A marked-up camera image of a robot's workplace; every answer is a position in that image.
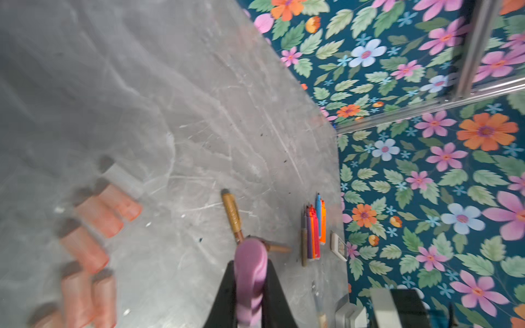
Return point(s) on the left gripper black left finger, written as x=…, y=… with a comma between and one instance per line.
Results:
x=223, y=311

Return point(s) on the red orange marker pen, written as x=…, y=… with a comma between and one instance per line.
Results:
x=316, y=236

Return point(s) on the blue marker pen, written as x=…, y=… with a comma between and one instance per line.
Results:
x=319, y=208

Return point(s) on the aluminium frame post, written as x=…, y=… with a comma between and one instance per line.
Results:
x=482, y=23

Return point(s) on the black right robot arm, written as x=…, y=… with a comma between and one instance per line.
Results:
x=404, y=308

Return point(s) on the yellow orange marker pen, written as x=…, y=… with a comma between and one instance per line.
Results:
x=323, y=223

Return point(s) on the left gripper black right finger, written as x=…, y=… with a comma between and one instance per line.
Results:
x=276, y=312

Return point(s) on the white flat box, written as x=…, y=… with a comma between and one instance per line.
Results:
x=350, y=315

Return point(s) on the purple marker pen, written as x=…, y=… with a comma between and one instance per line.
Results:
x=309, y=234

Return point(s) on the pink lilac marker pen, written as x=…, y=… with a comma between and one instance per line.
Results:
x=321, y=315

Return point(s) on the dark brown marker pen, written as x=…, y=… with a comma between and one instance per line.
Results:
x=271, y=246

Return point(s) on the white remote control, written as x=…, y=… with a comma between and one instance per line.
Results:
x=338, y=246

